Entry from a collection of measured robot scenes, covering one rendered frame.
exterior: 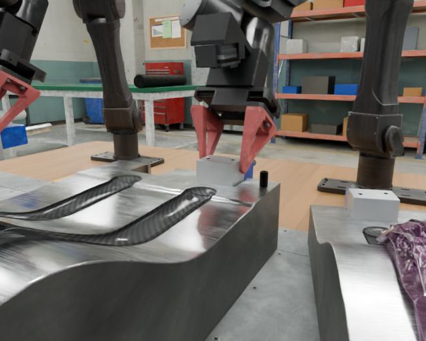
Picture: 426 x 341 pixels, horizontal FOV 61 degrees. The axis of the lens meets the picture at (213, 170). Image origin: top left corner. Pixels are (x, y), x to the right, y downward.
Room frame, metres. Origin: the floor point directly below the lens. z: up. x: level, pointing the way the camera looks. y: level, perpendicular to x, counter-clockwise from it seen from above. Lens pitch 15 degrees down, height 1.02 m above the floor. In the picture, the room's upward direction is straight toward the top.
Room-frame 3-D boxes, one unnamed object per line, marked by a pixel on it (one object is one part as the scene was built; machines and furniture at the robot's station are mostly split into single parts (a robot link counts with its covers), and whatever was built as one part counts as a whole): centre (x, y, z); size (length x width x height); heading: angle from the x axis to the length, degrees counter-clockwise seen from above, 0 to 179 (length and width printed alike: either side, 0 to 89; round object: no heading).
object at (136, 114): (0.93, 0.23, 0.90); 0.09 x 0.06 x 0.06; 85
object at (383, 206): (0.46, -0.20, 0.86); 0.13 x 0.05 x 0.05; 169
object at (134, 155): (0.93, 0.23, 0.84); 0.20 x 0.07 x 0.08; 63
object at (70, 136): (4.48, 1.38, 0.51); 2.40 x 1.13 x 1.02; 62
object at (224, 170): (0.48, -0.03, 0.89); 0.13 x 0.05 x 0.05; 152
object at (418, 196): (0.66, -0.31, 0.84); 0.20 x 0.07 x 0.08; 63
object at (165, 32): (7.29, 0.87, 1.80); 0.90 x 0.03 x 0.60; 58
